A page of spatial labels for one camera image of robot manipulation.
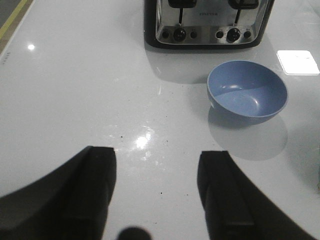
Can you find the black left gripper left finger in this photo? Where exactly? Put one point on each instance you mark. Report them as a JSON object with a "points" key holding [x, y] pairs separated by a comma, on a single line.
{"points": [[70, 203]]}

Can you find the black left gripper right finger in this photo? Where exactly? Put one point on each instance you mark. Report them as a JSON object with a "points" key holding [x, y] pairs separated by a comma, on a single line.
{"points": [[235, 209]]}

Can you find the blue bowl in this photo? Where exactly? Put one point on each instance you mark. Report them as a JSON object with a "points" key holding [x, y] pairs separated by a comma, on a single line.
{"points": [[246, 92]]}

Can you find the black and chrome toaster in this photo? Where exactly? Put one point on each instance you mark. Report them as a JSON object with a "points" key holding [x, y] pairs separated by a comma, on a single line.
{"points": [[205, 24]]}

